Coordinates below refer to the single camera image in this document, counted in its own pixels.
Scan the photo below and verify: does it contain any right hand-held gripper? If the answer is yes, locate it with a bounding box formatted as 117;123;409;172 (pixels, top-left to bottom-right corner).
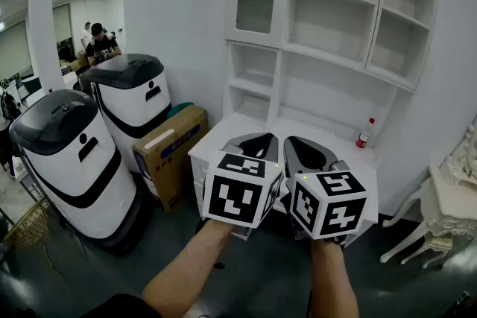
281;136;369;245

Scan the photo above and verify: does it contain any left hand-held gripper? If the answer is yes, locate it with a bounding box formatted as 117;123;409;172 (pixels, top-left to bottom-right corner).
200;133;286;241

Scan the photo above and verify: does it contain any person's right forearm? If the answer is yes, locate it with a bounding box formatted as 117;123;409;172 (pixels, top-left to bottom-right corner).
309;238;361;318

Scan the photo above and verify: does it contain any person's left forearm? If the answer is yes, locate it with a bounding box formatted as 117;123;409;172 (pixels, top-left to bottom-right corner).
141;218;234;318

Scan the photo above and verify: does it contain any white shelf cabinet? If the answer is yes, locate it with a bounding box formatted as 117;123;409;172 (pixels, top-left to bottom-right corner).
223;0;440;146

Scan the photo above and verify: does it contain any clear bottle with red cap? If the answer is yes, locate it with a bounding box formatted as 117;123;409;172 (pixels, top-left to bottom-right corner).
356;118;376;149

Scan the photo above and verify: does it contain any teal rounded object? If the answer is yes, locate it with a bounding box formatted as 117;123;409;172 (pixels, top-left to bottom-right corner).
166;101;195;120

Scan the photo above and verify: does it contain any brown cardboard box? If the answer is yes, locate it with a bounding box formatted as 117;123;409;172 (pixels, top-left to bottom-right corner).
132;104;209;213

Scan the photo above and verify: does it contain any white delivery robot black lid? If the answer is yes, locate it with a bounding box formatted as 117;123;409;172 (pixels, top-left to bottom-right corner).
78;54;173;174
9;89;145;256

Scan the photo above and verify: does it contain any cream ornate dressing table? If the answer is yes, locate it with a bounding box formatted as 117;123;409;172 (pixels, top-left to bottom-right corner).
379;122;477;270

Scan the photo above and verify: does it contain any person's black sleeve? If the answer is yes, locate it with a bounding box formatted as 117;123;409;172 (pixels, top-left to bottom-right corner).
81;293;162;318

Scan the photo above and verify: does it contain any wicker basket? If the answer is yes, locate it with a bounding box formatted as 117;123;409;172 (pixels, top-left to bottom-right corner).
3;199;49;249

